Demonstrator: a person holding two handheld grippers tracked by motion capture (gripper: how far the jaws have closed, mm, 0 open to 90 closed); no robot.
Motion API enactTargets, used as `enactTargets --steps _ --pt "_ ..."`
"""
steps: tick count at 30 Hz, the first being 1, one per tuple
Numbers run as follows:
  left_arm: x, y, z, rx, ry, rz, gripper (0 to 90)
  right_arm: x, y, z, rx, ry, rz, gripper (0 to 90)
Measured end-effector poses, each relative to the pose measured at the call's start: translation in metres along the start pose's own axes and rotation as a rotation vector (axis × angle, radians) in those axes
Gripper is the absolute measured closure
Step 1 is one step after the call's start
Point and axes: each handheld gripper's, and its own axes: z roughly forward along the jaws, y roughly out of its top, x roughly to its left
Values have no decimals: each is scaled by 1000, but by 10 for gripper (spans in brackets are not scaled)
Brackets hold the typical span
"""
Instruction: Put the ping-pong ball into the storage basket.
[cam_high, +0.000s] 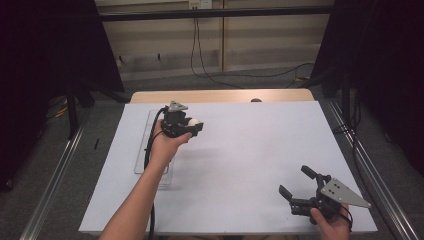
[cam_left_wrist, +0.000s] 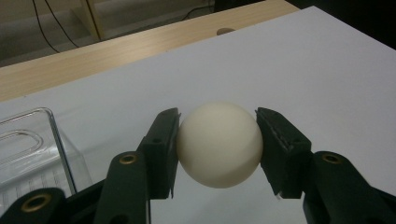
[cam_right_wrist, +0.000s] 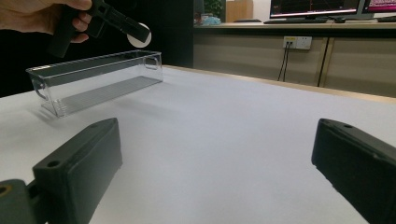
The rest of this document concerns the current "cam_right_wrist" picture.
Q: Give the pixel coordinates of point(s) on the brown cardboard box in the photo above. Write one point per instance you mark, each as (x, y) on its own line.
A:
(239, 10)

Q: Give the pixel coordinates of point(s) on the large computer monitor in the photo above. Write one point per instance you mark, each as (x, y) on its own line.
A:
(314, 6)

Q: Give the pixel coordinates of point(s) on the white egg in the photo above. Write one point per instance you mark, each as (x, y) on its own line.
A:
(135, 43)

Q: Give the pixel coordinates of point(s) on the computer monitor with pink screen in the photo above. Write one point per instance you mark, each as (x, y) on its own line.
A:
(381, 5)

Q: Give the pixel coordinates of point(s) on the white table mat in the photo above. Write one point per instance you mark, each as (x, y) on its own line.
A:
(218, 140)

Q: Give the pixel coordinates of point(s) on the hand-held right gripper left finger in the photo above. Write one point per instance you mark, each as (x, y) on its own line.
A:
(81, 168)

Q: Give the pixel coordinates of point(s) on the light blue object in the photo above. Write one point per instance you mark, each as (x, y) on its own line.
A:
(211, 20)

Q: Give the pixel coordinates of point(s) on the clear plastic container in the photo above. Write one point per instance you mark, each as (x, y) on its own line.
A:
(93, 90)

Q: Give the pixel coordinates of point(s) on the green plant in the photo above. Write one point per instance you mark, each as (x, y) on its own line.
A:
(214, 6)

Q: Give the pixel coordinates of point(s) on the white wall socket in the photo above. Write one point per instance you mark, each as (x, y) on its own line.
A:
(300, 42)

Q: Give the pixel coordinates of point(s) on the beige counter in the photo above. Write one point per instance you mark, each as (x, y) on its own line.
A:
(243, 53)

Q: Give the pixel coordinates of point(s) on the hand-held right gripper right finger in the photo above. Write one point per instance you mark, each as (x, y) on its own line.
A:
(358, 168)

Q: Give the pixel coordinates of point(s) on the black curtain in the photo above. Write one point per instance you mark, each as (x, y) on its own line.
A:
(174, 37)

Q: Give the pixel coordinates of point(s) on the black computer mouse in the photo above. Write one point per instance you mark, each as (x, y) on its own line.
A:
(340, 20)

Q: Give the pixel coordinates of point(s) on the black keyboard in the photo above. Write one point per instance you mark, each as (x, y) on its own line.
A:
(295, 20)
(387, 19)

